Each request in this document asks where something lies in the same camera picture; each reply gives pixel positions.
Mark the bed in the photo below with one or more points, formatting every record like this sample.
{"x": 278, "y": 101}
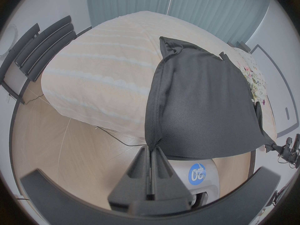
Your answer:
{"x": 98, "y": 78}

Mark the white printed pillow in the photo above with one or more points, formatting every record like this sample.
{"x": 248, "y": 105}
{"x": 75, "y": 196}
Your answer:
{"x": 247, "y": 56}

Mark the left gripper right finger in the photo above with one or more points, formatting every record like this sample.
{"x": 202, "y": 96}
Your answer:
{"x": 168, "y": 184}

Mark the blue-green curtain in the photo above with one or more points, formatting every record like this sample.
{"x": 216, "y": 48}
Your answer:
{"x": 218, "y": 8}
{"x": 126, "y": 3}

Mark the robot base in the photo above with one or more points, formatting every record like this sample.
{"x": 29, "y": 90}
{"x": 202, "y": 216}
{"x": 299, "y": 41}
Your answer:
{"x": 206, "y": 172}

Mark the white printed garment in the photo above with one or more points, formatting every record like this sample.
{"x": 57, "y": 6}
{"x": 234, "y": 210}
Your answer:
{"x": 256, "y": 85}

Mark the round white mirror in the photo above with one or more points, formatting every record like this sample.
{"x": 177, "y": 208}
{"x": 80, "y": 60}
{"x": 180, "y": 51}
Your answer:
{"x": 7, "y": 41}

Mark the black T-shirt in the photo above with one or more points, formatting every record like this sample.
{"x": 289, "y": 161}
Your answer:
{"x": 206, "y": 106}

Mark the grey bedside table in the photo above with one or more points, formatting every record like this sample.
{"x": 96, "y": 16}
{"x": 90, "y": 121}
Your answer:
{"x": 239, "y": 46}

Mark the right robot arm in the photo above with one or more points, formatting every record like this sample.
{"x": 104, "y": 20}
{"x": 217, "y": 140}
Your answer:
{"x": 296, "y": 149}

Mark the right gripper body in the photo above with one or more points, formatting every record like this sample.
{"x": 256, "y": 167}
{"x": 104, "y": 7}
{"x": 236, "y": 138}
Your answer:
{"x": 284, "y": 151}

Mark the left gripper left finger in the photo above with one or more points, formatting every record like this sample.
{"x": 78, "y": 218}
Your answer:
{"x": 133, "y": 184}

